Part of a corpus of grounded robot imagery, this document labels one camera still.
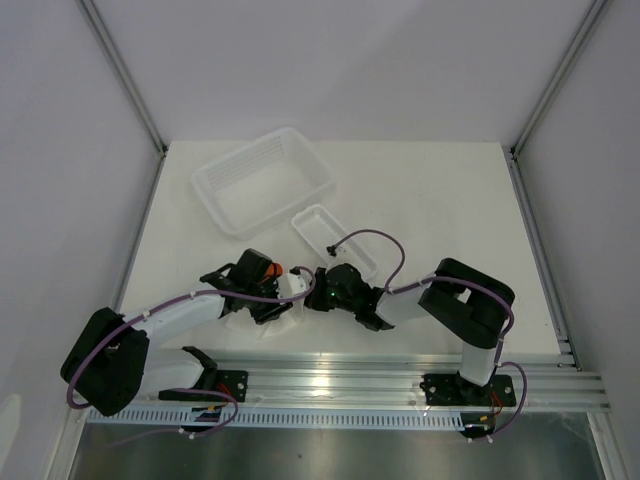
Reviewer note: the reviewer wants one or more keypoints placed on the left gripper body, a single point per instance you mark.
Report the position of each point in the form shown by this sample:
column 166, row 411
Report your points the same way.
column 264, row 309

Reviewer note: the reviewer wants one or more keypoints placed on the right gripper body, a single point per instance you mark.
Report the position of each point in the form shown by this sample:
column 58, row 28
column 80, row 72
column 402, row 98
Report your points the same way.
column 323, row 298

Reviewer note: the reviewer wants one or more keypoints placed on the orange plastic spoon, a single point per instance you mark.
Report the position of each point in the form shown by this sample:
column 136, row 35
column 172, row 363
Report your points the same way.
column 274, row 270

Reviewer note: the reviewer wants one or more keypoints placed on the white paper napkin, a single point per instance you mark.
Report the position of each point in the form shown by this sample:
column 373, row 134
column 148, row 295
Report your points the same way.
column 242, row 323

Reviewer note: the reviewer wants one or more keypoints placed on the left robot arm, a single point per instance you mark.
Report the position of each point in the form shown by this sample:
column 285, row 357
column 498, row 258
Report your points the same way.
column 118, row 357

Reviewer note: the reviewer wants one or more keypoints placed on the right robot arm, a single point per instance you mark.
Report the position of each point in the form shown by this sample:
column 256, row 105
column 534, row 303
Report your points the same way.
column 473, row 306

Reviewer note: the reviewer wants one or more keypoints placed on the small white plastic tray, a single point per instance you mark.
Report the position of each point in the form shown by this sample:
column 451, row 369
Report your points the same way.
column 319, row 228

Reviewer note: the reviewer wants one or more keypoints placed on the large white plastic basket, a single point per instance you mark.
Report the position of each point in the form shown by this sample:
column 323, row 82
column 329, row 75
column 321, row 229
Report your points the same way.
column 263, row 183

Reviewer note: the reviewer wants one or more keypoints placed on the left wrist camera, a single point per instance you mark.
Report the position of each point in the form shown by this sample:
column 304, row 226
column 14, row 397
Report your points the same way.
column 291, row 286

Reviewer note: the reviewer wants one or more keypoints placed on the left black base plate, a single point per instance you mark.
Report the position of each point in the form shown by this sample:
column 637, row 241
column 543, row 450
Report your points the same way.
column 230, row 382

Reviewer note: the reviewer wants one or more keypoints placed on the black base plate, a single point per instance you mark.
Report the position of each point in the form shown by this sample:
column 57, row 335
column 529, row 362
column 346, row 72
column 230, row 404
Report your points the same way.
column 230, row 382
column 451, row 390

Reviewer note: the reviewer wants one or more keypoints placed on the white slotted cable duct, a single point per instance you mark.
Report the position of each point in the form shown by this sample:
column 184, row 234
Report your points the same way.
column 412, row 420

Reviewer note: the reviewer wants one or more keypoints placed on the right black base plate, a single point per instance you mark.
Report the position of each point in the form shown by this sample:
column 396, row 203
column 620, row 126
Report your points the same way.
column 451, row 390

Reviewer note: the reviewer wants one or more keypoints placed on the aluminium mounting rail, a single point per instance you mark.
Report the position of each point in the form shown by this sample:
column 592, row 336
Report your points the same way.
column 390, row 382

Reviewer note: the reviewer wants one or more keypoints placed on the left aluminium frame post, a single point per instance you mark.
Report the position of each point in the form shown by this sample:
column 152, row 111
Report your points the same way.
column 111, row 53

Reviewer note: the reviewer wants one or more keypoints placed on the aluminium frame post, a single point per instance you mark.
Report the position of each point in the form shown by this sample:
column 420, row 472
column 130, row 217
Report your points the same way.
column 571, row 55
column 111, row 53

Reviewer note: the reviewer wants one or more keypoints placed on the right aluminium frame post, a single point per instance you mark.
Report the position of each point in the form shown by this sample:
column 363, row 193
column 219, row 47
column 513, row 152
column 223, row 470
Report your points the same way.
column 571, row 55

